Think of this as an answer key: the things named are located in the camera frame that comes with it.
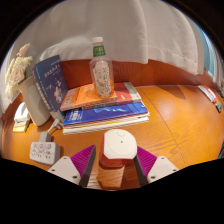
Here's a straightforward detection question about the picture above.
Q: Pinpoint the blue upright book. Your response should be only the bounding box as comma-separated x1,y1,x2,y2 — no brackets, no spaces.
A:
32,54,69,114

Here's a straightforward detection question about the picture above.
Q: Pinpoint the white ceramic vase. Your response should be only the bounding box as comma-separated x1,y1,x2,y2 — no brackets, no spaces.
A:
17,75,52,128

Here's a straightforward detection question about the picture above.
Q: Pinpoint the white yellow-edged book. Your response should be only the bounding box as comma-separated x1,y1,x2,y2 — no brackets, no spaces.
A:
62,113,151,136

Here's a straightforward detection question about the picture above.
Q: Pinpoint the red book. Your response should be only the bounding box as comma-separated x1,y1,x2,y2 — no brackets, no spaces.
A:
113,81,143,104

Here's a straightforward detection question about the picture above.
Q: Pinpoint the yellow book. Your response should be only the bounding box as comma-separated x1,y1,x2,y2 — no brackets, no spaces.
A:
12,119,30,133

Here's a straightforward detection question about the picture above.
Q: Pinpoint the white curtain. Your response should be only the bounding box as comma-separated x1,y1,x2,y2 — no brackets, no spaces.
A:
0,0,205,104

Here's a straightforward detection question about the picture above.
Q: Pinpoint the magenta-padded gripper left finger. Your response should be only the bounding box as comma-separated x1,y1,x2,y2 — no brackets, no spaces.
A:
47,144,97,188

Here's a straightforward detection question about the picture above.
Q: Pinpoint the blue flat book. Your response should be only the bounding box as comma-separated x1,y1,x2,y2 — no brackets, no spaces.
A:
62,101,149,127

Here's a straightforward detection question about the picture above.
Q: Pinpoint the orange book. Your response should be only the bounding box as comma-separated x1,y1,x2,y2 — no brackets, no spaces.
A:
59,83,118,112

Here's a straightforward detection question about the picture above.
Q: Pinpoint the window with teal frame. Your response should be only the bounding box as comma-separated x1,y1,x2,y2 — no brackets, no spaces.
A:
196,23,218,78

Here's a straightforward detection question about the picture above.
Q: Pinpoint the red and white charger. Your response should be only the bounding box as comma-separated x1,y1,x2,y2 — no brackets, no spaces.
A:
99,128,138,169

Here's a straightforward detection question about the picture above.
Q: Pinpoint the white power strip cable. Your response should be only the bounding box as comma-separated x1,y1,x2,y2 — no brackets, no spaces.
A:
38,118,61,144

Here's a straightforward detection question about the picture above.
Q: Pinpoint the clear bottle with green label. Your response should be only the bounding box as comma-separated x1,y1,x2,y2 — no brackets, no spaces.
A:
88,36,115,98

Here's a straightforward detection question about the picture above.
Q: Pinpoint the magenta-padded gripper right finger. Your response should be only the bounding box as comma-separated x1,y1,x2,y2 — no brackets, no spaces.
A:
133,146,180,187

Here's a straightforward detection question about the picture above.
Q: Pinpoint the white power strip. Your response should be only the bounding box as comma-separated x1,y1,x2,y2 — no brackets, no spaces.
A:
29,141,62,167

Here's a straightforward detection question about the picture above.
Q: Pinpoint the red and white flat pack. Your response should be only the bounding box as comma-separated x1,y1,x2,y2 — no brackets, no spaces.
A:
197,84,218,104

